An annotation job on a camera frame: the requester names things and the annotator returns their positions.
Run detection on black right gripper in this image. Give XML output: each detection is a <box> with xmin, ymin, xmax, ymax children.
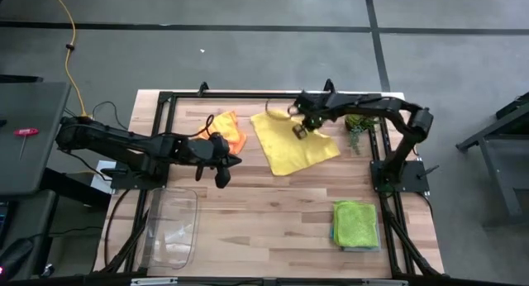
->
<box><xmin>291</xmin><ymin>90</ymin><xmax>336</xmax><ymax>141</ymax></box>

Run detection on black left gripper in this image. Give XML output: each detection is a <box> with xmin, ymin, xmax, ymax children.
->
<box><xmin>188</xmin><ymin>131</ymin><xmax>244</xmax><ymax>190</ymax></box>

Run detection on yellow microfiber towel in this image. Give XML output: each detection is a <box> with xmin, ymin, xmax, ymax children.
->
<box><xmin>249</xmin><ymin>108</ymin><xmax>342</xmax><ymax>178</ymax></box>

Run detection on orange microfiber towel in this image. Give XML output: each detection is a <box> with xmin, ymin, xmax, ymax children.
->
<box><xmin>195</xmin><ymin>110</ymin><xmax>248</xmax><ymax>155</ymax></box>

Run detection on green microfiber towel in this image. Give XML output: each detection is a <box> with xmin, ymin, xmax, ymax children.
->
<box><xmin>332</xmin><ymin>199</ymin><xmax>380</xmax><ymax>249</ymax></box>

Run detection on grey microfiber towel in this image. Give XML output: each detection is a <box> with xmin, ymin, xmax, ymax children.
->
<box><xmin>339</xmin><ymin>217</ymin><xmax>383</xmax><ymax>253</ymax></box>

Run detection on potted succulent plant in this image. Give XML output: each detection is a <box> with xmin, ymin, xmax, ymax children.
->
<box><xmin>344</xmin><ymin>112</ymin><xmax>380</xmax><ymax>155</ymax></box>

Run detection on clear plastic bin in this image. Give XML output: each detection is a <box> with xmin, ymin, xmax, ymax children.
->
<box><xmin>137</xmin><ymin>186</ymin><xmax>200</xmax><ymax>271</ymax></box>

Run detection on white paper sheet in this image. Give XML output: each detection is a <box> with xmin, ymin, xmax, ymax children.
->
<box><xmin>89</xmin><ymin>160</ymin><xmax>117</xmax><ymax>195</ymax></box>

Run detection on black desk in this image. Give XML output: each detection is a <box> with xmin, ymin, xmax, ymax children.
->
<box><xmin>0</xmin><ymin>165</ymin><xmax>112</xmax><ymax>281</ymax></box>

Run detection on grey side table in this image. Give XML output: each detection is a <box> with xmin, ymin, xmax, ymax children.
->
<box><xmin>0</xmin><ymin>81</ymin><xmax>72</xmax><ymax>197</ymax></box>

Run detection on grey metal side cart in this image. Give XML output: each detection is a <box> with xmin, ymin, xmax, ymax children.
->
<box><xmin>455</xmin><ymin>90</ymin><xmax>529</xmax><ymax>229</ymax></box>

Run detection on black rounded device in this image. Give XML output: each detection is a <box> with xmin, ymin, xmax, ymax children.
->
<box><xmin>0</xmin><ymin>237</ymin><xmax>35</xmax><ymax>279</ymax></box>

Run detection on black aluminium table frame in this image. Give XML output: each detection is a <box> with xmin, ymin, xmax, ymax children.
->
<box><xmin>93</xmin><ymin>78</ymin><xmax>446</xmax><ymax>281</ymax></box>

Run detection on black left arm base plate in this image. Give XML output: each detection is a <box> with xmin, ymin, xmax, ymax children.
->
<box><xmin>100</xmin><ymin>157</ymin><xmax>171</xmax><ymax>191</ymax></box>

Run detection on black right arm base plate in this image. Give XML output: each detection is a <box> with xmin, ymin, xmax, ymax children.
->
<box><xmin>369</xmin><ymin>159</ymin><xmax>440</xmax><ymax>195</ymax></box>

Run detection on silver metal bracket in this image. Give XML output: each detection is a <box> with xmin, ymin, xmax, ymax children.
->
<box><xmin>360</xmin><ymin>279</ymin><xmax>409</xmax><ymax>286</ymax></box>
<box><xmin>130</xmin><ymin>277</ymin><xmax>179</xmax><ymax>286</ymax></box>

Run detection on yellow extension cable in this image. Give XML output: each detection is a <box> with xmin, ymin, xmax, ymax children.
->
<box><xmin>48</xmin><ymin>0</ymin><xmax>90</xmax><ymax>117</ymax></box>

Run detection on red-handled hex key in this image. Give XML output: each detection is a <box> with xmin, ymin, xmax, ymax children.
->
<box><xmin>12</xmin><ymin>127</ymin><xmax>41</xmax><ymax>161</ymax></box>

